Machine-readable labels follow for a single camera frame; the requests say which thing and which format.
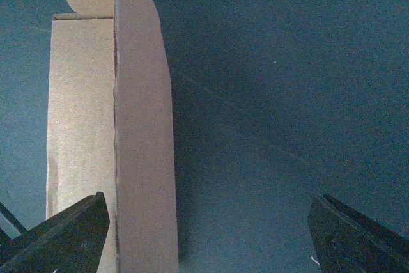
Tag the brown cardboard box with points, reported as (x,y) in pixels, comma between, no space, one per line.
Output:
(110,128)

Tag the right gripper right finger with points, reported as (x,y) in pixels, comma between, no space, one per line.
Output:
(347,241)

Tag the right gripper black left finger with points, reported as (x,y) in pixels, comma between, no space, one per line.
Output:
(70,241)

